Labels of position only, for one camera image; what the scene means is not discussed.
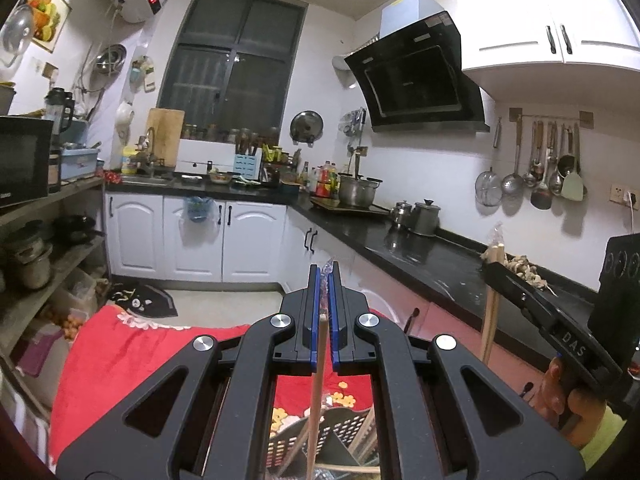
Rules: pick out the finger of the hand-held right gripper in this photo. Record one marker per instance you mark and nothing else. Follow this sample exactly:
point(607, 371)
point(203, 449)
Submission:
point(520, 295)

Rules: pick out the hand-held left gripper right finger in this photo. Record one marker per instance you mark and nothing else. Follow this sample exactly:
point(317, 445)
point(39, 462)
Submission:
point(334, 320)

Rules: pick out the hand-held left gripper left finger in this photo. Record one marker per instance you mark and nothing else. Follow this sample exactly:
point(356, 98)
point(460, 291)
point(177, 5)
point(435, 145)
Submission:
point(314, 320)

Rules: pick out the black plastic utensil basket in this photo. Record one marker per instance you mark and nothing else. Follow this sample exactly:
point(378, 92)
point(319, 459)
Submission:
point(340, 435)

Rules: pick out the row of hanging cooking utensils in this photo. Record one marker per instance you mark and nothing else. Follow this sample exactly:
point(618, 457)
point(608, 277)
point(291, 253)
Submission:
point(542, 175)

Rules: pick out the person's right hand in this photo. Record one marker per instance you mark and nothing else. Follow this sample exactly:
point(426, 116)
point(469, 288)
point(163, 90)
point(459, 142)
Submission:
point(552, 390)

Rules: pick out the garlic bunch on counter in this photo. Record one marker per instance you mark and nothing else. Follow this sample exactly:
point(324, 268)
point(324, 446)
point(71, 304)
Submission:
point(525, 267)

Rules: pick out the thin black rod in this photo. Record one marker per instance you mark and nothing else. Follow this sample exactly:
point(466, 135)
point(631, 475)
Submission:
point(413, 316)

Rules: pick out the wooden tray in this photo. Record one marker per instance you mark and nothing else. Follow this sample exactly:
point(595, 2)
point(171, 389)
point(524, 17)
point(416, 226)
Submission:
point(325, 205)

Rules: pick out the small lidded steel pot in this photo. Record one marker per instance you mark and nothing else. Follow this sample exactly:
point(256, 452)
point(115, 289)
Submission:
point(425, 219)

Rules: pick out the steel kettle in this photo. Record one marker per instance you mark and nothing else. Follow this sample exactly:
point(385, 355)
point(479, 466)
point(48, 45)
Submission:
point(401, 214)

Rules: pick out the large steel stockpot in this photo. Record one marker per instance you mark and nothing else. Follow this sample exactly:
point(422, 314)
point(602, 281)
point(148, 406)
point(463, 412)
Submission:
point(356, 190)

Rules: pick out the cluster of condiment bottles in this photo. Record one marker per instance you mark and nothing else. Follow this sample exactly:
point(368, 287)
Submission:
point(322, 180)

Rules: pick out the blue plastic bag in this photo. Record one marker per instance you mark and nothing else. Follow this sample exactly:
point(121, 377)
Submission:
point(200, 211)

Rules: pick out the blue knife block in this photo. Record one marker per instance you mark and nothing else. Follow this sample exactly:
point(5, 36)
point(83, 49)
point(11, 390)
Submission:
point(246, 167)

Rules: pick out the dark patterned floor mat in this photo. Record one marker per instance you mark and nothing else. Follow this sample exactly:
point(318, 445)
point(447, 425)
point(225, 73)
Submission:
point(145, 302)

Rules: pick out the glass bowl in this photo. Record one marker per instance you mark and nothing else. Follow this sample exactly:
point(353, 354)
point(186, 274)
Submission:
point(220, 177)

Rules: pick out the red floral blanket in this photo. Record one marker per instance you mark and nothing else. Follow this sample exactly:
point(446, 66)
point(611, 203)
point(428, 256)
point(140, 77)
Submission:
point(125, 350)

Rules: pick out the white base cabinets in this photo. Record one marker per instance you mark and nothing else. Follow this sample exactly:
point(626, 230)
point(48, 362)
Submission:
point(140, 240)

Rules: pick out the steel pot lid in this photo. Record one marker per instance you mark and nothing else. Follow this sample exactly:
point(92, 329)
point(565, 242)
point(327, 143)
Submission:
point(306, 127)

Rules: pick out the white rectangular box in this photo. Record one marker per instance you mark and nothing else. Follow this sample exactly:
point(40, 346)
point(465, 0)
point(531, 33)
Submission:
point(205, 155)

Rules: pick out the small hanging kitchen tools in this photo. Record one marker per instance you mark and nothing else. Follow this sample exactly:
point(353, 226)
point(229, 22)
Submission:
point(354, 121)

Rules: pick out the row of glass jars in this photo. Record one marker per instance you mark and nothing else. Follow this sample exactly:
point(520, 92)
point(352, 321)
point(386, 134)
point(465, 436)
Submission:
point(207, 133)

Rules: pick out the kitchen faucet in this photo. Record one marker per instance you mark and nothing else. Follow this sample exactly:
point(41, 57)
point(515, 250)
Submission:
point(150, 152)

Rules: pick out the wooden cutting board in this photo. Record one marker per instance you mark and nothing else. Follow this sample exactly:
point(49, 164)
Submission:
point(165, 135)

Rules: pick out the yellow detergent bottle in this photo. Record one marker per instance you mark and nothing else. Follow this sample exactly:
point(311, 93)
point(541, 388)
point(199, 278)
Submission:
point(130, 161)

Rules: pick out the black range hood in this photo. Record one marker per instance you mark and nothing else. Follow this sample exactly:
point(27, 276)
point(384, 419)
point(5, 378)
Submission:
point(415, 75)

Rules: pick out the black wok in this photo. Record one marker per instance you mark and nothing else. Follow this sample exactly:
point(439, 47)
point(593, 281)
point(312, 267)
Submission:
point(75, 227)

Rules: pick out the dark framed window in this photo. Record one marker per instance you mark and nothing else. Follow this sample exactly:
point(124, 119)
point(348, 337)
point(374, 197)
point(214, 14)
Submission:
point(235, 60)

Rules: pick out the purple storage box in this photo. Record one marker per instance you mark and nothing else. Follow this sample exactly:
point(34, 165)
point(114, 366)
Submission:
point(40, 355)

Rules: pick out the white jug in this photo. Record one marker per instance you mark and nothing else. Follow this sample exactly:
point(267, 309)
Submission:
point(125, 116)

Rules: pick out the light blue container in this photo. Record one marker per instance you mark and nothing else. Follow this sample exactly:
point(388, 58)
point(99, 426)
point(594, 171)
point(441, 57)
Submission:
point(79, 164)

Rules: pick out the wooden shelf unit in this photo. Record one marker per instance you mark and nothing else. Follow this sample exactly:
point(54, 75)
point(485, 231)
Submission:
point(30, 305)

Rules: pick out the stacked old pots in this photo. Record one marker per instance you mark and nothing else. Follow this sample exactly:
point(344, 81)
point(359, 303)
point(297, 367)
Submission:
point(30, 260)

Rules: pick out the black microwave oven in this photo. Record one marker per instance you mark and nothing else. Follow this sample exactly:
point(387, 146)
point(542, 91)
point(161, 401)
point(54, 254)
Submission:
point(25, 162)

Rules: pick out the dark blender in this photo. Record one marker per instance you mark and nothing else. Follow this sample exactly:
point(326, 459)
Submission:
point(59, 110)

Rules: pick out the steel mixing bowl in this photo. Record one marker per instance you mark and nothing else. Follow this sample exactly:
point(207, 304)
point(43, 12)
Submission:
point(110, 59)

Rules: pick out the round glass lid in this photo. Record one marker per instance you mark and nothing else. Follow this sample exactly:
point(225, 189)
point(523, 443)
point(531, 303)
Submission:
point(17, 32)

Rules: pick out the wall power outlet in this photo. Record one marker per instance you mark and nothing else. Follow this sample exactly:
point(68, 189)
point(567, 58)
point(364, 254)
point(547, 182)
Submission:
point(622, 194)

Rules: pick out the wall utensil rail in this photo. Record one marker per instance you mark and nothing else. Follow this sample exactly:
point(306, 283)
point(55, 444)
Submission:
point(515, 114)

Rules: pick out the white wall cabinet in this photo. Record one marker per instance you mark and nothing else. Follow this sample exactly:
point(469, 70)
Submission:
point(510, 15)

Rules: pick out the fruit wall poster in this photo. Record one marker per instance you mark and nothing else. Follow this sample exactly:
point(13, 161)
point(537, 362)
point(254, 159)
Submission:
point(45, 12)

